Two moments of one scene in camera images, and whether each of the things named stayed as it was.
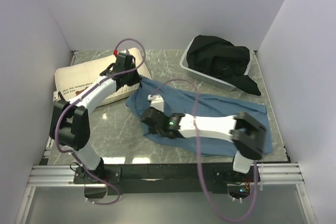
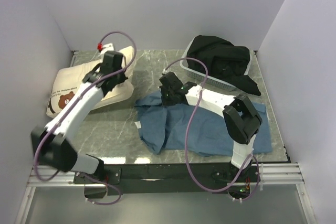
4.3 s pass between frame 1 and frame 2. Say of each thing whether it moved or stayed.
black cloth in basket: stayed
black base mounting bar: stayed
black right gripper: moved
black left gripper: moved
